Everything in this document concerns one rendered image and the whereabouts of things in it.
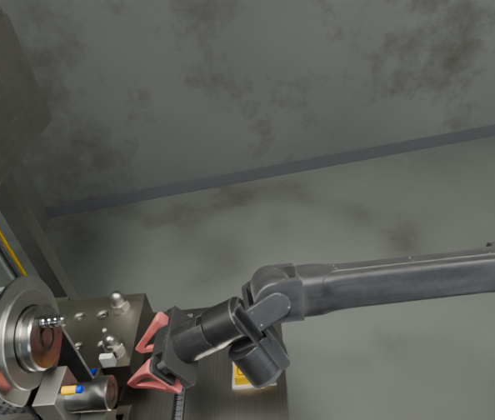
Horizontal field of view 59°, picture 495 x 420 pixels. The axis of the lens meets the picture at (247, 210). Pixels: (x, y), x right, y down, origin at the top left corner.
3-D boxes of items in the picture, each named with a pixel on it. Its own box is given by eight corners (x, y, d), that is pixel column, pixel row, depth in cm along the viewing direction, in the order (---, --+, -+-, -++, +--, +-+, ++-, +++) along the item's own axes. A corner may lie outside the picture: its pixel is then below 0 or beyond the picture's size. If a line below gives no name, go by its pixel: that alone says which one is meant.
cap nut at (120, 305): (129, 315, 81) (122, 299, 78) (110, 317, 81) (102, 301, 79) (132, 300, 84) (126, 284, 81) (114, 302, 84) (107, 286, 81)
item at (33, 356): (42, 385, 49) (21, 331, 46) (25, 386, 49) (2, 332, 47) (68, 341, 56) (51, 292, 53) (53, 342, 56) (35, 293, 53)
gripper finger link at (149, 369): (152, 366, 70) (197, 345, 66) (143, 409, 64) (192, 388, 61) (121, 345, 66) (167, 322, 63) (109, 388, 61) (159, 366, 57)
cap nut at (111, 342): (123, 360, 74) (115, 344, 71) (102, 362, 74) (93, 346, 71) (127, 341, 76) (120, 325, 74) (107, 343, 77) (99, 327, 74)
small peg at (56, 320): (64, 328, 50) (60, 318, 49) (40, 330, 50) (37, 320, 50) (68, 321, 51) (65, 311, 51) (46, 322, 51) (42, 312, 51)
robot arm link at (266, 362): (272, 263, 64) (281, 287, 55) (313, 321, 66) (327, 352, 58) (204, 308, 64) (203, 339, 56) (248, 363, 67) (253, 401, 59)
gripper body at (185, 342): (192, 331, 69) (229, 312, 67) (185, 390, 61) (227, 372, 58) (164, 308, 66) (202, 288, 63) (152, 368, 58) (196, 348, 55)
